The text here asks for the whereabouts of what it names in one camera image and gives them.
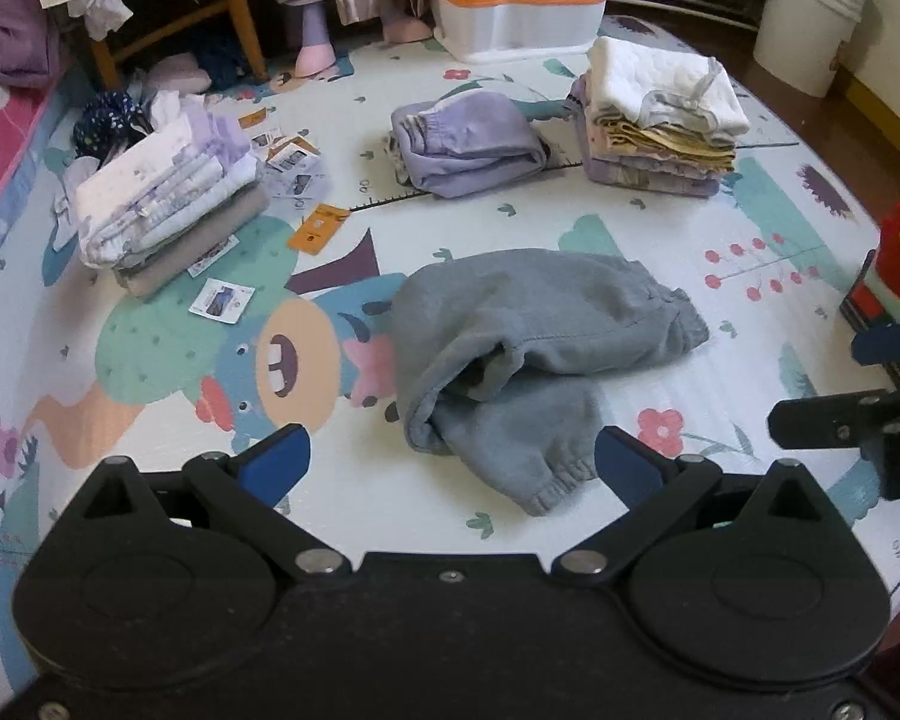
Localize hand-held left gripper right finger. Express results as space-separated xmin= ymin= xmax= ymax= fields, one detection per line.
xmin=551 ymin=426 xmax=826 ymax=587

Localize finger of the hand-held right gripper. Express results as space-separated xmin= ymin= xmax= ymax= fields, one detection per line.
xmin=851 ymin=319 xmax=900 ymax=370
xmin=767 ymin=382 xmax=900 ymax=500

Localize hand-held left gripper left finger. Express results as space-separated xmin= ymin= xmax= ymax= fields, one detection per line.
xmin=82 ymin=424 xmax=350 ymax=583

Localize grey sweat pants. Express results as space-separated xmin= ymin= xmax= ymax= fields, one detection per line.
xmin=388 ymin=247 xmax=710 ymax=518

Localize stack of folded white lilac clothes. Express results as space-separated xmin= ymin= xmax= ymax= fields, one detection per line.
xmin=70 ymin=100 xmax=271 ymax=302

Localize stack of folded pastel clothes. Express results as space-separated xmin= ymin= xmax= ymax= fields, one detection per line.
xmin=568 ymin=35 xmax=752 ymax=200

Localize white photo card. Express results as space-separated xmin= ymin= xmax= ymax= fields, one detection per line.
xmin=188 ymin=277 xmax=255 ymax=324

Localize orange hang tag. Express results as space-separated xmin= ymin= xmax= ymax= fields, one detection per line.
xmin=287 ymin=203 xmax=347 ymax=257

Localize pile of paper hang tags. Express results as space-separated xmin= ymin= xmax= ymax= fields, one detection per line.
xmin=238 ymin=108 xmax=328 ymax=200

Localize white plastic bucket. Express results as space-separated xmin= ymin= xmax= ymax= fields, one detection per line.
xmin=752 ymin=0 xmax=875 ymax=99

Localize folded lilac pants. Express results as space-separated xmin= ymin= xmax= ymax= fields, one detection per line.
xmin=388 ymin=90 xmax=553 ymax=200

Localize navy dotted cloth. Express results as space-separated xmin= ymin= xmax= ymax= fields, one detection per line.
xmin=73 ymin=89 xmax=153 ymax=160

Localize lilac slipper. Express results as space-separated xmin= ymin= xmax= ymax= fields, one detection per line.
xmin=141 ymin=52 xmax=212 ymax=100

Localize white pipe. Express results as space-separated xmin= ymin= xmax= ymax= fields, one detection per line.
xmin=606 ymin=0 xmax=760 ymax=34

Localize wooden chair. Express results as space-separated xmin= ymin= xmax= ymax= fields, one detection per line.
xmin=88 ymin=0 xmax=269 ymax=92

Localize white orange potty chair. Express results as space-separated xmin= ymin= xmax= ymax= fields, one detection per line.
xmin=430 ymin=0 xmax=609 ymax=65

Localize lilac pedestal stand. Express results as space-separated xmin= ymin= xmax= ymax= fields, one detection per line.
xmin=255 ymin=0 xmax=340 ymax=80

